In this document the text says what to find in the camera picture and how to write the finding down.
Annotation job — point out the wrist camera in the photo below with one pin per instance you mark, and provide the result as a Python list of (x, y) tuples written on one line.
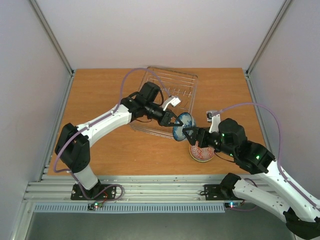
[(213, 117), (172, 100)]

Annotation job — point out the left circuit board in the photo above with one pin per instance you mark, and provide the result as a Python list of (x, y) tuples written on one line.
[(94, 206)]

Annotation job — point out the aluminium rail frame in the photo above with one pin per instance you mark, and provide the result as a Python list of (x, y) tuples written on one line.
[(162, 189)]

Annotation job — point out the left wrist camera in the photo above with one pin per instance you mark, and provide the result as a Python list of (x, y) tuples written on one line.
[(172, 100)]

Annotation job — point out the red patterned bowl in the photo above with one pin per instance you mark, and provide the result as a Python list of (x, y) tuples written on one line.
[(201, 151)]

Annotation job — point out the blue floral bowl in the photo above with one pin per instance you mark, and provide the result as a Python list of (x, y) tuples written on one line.
[(188, 122)]

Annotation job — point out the right circuit board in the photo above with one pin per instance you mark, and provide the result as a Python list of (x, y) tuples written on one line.
[(232, 204)]

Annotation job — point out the circuit board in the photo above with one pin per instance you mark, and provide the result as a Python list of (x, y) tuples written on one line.
[(94, 206), (232, 204)]

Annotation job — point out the yellow sun bowl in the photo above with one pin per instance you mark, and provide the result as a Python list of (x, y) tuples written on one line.
[(202, 158)]

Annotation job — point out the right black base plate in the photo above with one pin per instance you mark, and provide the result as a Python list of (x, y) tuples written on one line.
[(214, 192)]

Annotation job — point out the blue slotted cable duct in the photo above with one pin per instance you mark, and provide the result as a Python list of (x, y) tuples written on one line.
[(131, 208)]

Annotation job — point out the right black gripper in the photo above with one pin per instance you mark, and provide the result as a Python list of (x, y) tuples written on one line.
[(200, 137)]

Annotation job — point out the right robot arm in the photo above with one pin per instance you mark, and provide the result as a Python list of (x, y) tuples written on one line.
[(301, 216)]

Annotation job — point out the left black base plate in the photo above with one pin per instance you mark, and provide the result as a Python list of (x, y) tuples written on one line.
[(100, 192)]

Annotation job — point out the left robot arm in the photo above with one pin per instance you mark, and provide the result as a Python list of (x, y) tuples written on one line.
[(74, 143)]

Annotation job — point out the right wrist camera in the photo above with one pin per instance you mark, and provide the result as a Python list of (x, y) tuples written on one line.
[(213, 117)]

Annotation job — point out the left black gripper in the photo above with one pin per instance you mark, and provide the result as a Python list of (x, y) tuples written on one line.
[(165, 120)]

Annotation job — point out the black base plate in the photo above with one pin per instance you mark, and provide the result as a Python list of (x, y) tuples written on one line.
[(214, 192), (100, 192)]

